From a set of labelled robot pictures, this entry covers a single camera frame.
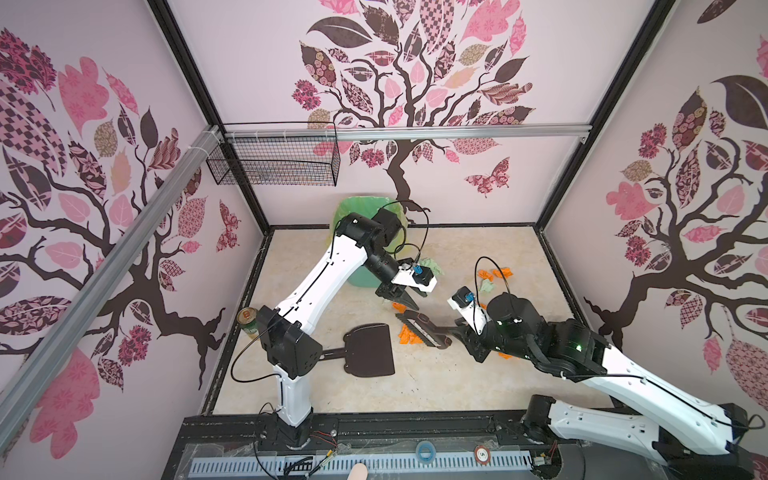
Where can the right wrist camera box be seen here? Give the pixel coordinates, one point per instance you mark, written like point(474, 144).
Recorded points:
point(465, 303)

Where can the red white tape roll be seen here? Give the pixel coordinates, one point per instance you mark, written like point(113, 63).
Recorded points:
point(482, 455)

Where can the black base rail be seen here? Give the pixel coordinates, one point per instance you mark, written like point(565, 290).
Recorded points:
point(248, 447)

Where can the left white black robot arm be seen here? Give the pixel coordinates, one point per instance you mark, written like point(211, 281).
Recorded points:
point(285, 331)

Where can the light green bin liner bag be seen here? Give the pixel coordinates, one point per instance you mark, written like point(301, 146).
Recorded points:
point(368, 206)

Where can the orange scrap back left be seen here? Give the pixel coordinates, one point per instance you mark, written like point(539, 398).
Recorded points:
point(485, 275)

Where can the green scrap right side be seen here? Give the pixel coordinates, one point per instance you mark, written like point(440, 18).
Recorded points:
point(486, 286)

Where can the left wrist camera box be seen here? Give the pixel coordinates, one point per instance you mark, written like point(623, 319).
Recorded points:
point(415, 276)

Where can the large orange paper clump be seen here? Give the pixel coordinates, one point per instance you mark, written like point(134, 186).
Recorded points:
point(408, 337)

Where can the orange scrap back right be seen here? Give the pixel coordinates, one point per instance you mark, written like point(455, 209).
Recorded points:
point(502, 273)

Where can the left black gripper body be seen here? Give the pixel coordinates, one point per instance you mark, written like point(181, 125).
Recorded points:
point(387, 289)

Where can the dark brown plastic dustpan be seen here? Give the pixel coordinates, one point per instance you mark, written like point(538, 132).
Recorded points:
point(367, 352)

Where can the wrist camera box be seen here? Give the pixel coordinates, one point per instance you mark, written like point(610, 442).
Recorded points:
point(415, 276)
point(465, 303)

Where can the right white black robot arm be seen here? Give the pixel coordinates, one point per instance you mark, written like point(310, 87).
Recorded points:
point(693, 439)

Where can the dark brown hand brush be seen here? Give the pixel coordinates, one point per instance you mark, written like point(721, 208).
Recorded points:
point(432, 335)

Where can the black wire mesh basket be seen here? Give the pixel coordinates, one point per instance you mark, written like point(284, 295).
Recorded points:
point(291, 153)

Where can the small green drink can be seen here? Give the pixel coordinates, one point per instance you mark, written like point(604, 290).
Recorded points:
point(247, 321)

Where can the aluminium frame bar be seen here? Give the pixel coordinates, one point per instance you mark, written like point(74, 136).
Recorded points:
point(29, 383)
point(413, 133)

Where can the aluminium frame bar left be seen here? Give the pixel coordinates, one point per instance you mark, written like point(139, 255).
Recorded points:
point(29, 383)

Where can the blue tape roll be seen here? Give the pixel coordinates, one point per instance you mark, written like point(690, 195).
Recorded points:
point(425, 452)

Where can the aluminium frame bar back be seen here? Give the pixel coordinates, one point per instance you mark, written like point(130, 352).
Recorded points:
point(413, 133)

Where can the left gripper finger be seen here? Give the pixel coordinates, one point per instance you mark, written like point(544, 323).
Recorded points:
point(406, 300)
point(414, 298)

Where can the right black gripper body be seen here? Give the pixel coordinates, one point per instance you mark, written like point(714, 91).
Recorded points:
point(476, 344)

